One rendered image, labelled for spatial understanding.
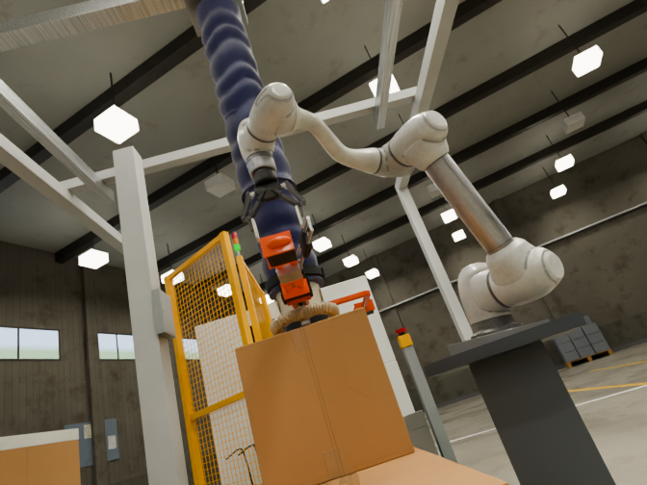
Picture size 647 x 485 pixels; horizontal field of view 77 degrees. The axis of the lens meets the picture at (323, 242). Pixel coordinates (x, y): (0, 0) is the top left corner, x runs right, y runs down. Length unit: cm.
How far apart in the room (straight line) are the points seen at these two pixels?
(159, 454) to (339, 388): 172
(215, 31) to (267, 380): 169
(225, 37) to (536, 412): 203
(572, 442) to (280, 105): 133
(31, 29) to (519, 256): 262
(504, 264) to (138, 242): 240
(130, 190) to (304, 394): 246
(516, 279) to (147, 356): 216
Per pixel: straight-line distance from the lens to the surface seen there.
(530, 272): 147
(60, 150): 378
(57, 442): 250
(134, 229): 317
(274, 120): 124
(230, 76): 205
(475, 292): 161
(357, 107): 415
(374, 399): 119
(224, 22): 234
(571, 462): 158
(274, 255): 95
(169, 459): 273
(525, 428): 157
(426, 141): 147
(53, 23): 284
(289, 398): 121
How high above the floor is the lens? 67
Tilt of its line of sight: 23 degrees up
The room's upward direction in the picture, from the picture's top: 18 degrees counter-clockwise
